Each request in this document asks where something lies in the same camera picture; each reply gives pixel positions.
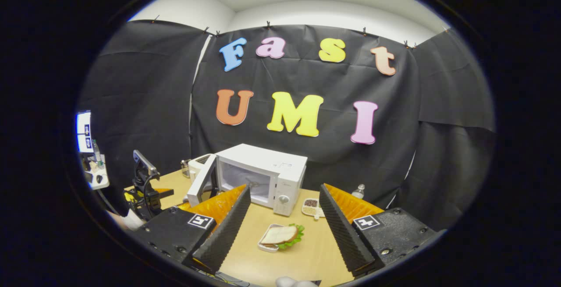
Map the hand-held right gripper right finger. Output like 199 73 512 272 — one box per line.
319 183 447 277

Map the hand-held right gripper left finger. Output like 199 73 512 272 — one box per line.
131 185 252 274

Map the sandwich with lettuce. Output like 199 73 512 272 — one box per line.
261 223 305 250

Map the white microwave oven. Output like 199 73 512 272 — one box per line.
186 143 308 216

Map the white plastic tray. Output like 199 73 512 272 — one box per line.
257 223 285 253

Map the white divided dish of beans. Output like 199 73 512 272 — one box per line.
302 198 326 220

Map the white toaster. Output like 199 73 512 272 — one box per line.
188 153 215 182

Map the white side table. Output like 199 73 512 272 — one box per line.
86 158 110 191

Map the clear bottle on side table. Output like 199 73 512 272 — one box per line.
92 139 104 168

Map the computer monitor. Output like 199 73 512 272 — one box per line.
76 110 93 153

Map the black backdrop cloth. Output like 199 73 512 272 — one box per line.
79 19 496 230

